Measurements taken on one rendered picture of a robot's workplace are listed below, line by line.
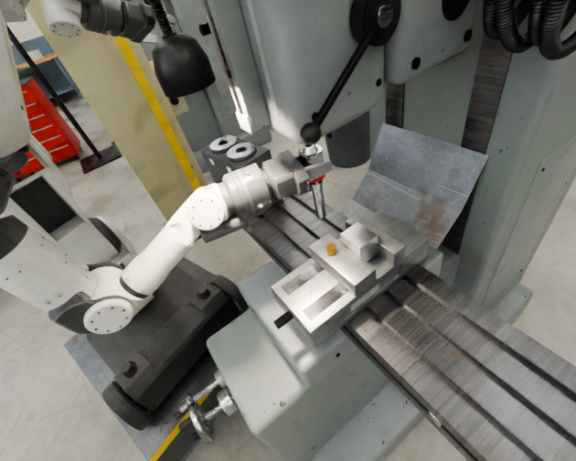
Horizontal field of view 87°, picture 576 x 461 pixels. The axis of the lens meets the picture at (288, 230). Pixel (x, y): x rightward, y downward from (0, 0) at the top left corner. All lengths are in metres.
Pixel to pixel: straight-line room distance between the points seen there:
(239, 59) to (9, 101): 0.34
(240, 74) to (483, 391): 0.64
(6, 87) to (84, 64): 1.58
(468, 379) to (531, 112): 0.52
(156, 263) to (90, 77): 1.69
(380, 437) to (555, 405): 0.79
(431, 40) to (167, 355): 1.16
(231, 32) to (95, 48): 1.74
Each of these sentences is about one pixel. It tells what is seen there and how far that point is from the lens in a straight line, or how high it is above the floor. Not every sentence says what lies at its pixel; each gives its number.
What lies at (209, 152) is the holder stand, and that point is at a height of 1.12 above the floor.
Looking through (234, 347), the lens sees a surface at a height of 0.74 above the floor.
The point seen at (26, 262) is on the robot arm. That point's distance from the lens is 0.59.
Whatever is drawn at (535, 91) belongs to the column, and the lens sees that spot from 0.78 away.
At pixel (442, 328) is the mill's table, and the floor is 0.94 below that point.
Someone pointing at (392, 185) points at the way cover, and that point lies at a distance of 0.98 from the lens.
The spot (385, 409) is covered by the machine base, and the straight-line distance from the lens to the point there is 1.40.
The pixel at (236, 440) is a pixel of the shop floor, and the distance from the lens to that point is 1.68.
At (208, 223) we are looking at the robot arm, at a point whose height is 1.22.
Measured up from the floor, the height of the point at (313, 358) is 0.86.
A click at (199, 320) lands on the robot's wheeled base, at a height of 0.59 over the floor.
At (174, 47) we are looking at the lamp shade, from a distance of 0.44.
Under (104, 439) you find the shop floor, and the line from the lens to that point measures 2.03.
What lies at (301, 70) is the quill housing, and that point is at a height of 1.43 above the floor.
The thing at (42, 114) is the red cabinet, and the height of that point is 0.66.
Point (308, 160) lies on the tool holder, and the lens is 0.61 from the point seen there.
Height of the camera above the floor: 1.55
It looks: 43 degrees down
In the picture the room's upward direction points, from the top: 17 degrees counter-clockwise
